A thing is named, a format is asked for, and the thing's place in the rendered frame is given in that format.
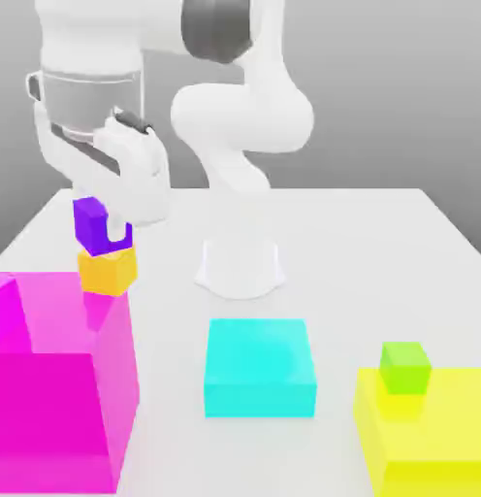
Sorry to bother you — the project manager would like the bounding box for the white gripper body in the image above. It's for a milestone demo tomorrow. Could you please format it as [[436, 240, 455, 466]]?
[[33, 103, 172, 228]]

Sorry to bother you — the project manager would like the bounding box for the small green cube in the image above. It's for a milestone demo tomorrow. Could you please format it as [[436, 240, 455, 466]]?
[[378, 341, 433, 397]]

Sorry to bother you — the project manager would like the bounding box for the large yellow box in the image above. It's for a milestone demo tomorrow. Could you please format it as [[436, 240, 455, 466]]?
[[352, 366, 481, 497]]

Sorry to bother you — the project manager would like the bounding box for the small purple cube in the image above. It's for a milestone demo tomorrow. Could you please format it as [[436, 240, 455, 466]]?
[[72, 196, 134, 258]]

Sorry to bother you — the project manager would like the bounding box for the large magenta box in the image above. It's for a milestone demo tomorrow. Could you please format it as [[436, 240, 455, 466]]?
[[0, 271, 142, 497]]

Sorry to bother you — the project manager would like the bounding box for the small orange cube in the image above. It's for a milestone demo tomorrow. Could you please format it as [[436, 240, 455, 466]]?
[[77, 244, 139, 299]]

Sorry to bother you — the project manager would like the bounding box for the large cyan box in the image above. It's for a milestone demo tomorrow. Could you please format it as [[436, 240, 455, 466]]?
[[203, 317, 318, 419]]

